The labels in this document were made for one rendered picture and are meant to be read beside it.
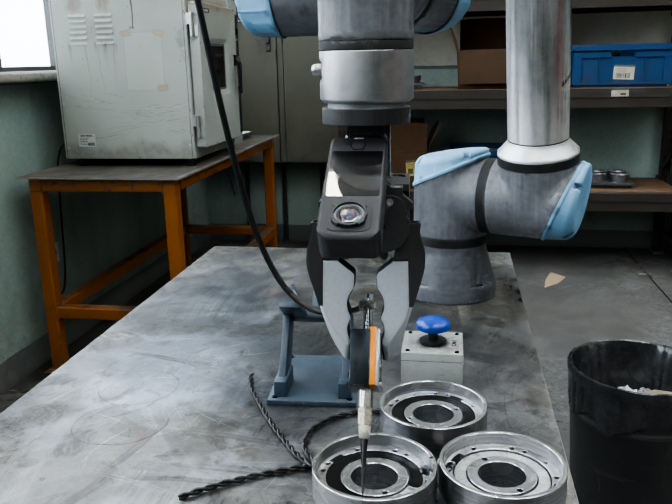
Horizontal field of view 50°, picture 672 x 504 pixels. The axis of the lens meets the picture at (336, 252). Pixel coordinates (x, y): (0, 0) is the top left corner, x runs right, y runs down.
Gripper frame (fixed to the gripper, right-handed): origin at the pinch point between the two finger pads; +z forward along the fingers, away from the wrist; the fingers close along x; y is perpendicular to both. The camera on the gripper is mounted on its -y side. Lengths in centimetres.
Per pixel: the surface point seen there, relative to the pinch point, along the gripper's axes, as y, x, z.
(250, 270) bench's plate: 67, 26, 13
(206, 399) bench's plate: 15.5, 19.3, 13.3
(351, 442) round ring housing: 1.2, 1.5, 9.7
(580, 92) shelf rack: 338, -89, -5
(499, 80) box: 345, -48, -11
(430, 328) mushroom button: 21.2, -5.9, 6.3
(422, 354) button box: 19.7, -5.0, 8.9
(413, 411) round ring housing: 8.8, -4.0, 10.4
